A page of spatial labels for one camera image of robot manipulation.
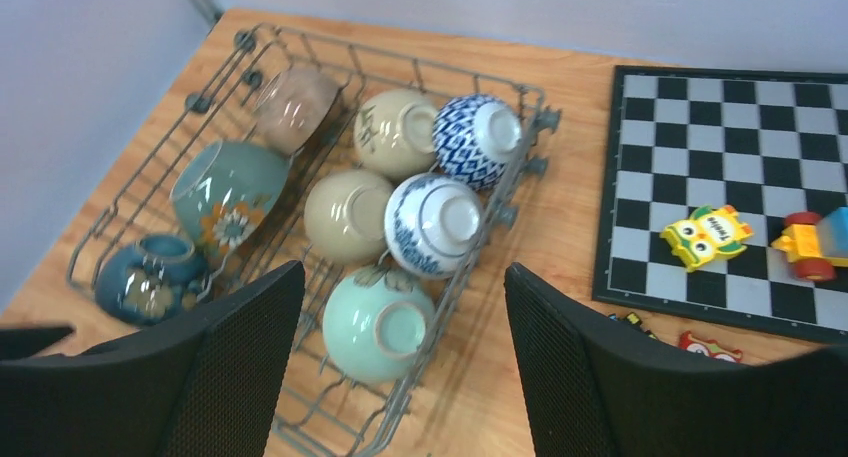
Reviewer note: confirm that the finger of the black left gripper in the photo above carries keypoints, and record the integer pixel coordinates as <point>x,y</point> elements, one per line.
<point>24,342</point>

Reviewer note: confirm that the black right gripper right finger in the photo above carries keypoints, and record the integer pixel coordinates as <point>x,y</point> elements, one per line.
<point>594,386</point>

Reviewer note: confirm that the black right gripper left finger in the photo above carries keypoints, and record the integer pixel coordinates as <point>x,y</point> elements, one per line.
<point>203,383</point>

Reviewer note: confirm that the mint green leaf bowl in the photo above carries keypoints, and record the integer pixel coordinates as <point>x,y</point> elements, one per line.
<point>374,322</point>

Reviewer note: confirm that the black blue owl block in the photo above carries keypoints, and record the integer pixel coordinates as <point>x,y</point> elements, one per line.
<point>634,321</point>

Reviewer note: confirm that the red owl toy block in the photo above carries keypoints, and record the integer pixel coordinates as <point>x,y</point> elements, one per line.
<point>710,347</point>

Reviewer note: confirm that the dark blue floral bowl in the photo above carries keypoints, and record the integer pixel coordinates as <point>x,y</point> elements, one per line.
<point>151,280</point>

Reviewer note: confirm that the teal bowl with orange flower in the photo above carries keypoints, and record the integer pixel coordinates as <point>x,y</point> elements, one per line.
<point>224,194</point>

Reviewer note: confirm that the yellow owl toy block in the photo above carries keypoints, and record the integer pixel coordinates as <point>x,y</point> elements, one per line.
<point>708,234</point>

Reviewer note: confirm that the plain beige bowl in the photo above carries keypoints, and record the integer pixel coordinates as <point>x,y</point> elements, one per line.
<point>344,216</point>

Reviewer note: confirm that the white bowl blue roses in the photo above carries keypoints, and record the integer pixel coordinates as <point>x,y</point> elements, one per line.
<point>430,223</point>

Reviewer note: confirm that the toy brick car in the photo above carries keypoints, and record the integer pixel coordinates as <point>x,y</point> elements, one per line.
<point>815,245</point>

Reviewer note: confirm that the blue white zigzag bowl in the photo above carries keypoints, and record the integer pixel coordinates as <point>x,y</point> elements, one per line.
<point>475,137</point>

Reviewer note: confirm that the black white chessboard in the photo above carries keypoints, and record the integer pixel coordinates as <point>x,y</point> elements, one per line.
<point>768,143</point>

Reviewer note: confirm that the beige bowl with flower sprig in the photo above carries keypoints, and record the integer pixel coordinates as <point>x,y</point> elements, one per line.
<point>393,133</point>

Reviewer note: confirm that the grey wire dish rack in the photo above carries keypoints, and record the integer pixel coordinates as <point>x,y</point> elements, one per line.
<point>321,411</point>

